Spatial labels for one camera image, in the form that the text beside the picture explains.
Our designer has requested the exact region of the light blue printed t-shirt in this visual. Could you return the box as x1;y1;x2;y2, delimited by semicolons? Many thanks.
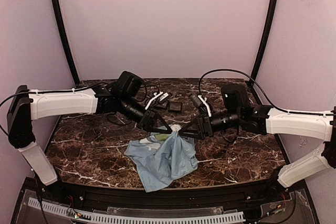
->
124;131;198;193

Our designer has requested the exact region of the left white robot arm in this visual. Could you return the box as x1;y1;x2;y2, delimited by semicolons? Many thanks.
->
2;71;172;186

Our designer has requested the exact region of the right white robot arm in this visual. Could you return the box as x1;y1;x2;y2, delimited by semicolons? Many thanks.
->
178;84;335;188

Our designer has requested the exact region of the middle black display box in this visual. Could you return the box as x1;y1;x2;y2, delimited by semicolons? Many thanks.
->
168;101;183;113

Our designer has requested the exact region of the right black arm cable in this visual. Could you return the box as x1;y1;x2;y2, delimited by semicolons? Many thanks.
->
198;69;289;116

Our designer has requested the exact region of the white slotted cable duct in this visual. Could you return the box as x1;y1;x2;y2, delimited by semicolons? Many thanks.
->
25;197;246;223

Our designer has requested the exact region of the black front frame rail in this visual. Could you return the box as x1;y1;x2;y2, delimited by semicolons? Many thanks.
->
40;180;289;210

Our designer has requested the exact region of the right black frame post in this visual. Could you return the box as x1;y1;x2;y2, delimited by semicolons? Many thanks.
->
251;0;277;80

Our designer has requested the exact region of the black frame post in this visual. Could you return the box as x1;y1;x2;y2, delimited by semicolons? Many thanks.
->
251;0;277;80
51;0;80;86

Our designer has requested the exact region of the left black frame post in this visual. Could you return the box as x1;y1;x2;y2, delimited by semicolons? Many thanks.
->
51;0;80;86

